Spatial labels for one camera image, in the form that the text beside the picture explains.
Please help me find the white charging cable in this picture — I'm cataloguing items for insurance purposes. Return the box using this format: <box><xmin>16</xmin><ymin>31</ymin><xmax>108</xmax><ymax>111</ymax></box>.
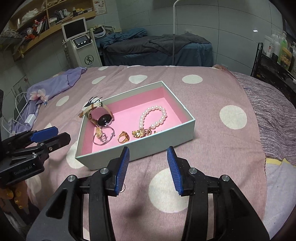
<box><xmin>1</xmin><ymin>91</ymin><xmax>35</xmax><ymax>133</ymax></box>

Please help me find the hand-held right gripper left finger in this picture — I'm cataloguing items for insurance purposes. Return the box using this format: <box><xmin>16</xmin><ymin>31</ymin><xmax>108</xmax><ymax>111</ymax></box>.
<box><xmin>26</xmin><ymin>146</ymin><xmax>130</xmax><ymax>241</ymax></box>

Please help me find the teal crumpled blanket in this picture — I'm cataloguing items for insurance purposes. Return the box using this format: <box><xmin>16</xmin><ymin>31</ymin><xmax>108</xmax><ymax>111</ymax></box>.
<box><xmin>100</xmin><ymin>28</ymin><xmax>148</xmax><ymax>48</ymax></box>

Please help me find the thin rose gold bangle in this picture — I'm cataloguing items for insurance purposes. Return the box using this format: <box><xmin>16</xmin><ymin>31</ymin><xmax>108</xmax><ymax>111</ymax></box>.
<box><xmin>93</xmin><ymin>126</ymin><xmax>115</xmax><ymax>146</ymax></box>

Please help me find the purple knit blanket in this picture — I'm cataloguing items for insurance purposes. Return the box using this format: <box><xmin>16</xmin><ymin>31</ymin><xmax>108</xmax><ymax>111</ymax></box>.
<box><xmin>231</xmin><ymin>71</ymin><xmax>296</xmax><ymax>166</ymax></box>

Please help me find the dark blue massage bed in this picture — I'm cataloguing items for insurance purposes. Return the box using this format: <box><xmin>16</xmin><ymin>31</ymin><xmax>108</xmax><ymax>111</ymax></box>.
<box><xmin>99</xmin><ymin>28</ymin><xmax>213</xmax><ymax>67</ymax></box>

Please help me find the pink polka dot blanket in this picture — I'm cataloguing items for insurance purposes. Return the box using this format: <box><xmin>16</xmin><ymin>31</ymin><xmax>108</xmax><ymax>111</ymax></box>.
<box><xmin>23</xmin><ymin>65</ymin><xmax>269</xmax><ymax>241</ymax></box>

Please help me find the white lamp pole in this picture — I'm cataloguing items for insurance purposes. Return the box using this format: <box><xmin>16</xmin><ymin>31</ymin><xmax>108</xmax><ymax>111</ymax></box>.
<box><xmin>172</xmin><ymin>0</ymin><xmax>183</xmax><ymax>63</ymax></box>

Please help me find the white and yellow cloth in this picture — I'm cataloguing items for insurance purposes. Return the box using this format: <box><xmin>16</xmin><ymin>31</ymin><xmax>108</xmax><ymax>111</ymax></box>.
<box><xmin>264</xmin><ymin>158</ymin><xmax>296</xmax><ymax>232</ymax></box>

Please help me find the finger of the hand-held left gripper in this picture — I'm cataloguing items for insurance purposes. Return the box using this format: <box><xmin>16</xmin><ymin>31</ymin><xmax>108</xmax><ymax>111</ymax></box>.
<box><xmin>0</xmin><ymin>126</ymin><xmax>58</xmax><ymax>153</ymax></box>
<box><xmin>9</xmin><ymin>133</ymin><xmax>71</xmax><ymax>165</ymax></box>

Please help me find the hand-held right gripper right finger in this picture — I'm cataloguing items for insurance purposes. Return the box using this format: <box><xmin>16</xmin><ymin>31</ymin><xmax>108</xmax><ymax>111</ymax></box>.
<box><xmin>166</xmin><ymin>146</ymin><xmax>270</xmax><ymax>241</ymax></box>

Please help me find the white beauty machine with screen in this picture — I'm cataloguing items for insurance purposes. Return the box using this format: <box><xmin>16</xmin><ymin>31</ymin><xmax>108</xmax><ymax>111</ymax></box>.
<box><xmin>61</xmin><ymin>17</ymin><xmax>103</xmax><ymax>69</ymax></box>

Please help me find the white strap wristwatch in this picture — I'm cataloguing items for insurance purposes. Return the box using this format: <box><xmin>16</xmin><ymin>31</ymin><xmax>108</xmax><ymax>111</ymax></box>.
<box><xmin>80</xmin><ymin>96</ymin><xmax>114</xmax><ymax>127</ymax></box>

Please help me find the black metal rack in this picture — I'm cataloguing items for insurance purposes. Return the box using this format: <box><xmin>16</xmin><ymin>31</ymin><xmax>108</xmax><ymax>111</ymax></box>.
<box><xmin>251</xmin><ymin>43</ymin><xmax>296</xmax><ymax>93</ymax></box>

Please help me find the white pearl bracelet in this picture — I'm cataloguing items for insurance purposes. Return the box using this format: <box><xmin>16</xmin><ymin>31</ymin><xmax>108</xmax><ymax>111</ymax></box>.
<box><xmin>139</xmin><ymin>105</ymin><xmax>167</xmax><ymax>130</ymax></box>

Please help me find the purple floral cloth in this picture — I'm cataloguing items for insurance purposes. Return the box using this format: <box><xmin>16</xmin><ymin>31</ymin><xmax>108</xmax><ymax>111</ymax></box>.
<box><xmin>11</xmin><ymin>67</ymin><xmax>88</xmax><ymax>132</ymax></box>

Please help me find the person's left hand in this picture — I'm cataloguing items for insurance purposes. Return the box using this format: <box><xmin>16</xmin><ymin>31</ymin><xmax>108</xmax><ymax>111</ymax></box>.
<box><xmin>0</xmin><ymin>183</ymin><xmax>30</xmax><ymax>209</ymax></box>

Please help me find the group of bottles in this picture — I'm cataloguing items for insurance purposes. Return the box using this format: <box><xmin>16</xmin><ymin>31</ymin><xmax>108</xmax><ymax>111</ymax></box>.
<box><xmin>264</xmin><ymin>30</ymin><xmax>296</xmax><ymax>70</ymax></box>

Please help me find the pale green box pink inside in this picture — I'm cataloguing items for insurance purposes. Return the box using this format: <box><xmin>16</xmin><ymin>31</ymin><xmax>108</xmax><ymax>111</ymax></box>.
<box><xmin>75</xmin><ymin>81</ymin><xmax>196</xmax><ymax>171</ymax></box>

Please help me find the wooden wall shelf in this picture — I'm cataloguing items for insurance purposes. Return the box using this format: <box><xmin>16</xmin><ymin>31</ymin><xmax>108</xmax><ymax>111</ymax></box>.
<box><xmin>0</xmin><ymin>0</ymin><xmax>96</xmax><ymax>61</ymax></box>

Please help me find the dark grey blanket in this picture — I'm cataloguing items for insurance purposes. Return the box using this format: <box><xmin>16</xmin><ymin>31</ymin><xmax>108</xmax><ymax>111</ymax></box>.
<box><xmin>142</xmin><ymin>32</ymin><xmax>211</xmax><ymax>50</ymax></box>

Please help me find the small white grey device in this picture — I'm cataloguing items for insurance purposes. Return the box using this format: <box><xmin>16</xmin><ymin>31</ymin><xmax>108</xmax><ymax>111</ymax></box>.
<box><xmin>89</xmin><ymin>24</ymin><xmax>109</xmax><ymax>40</ymax></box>

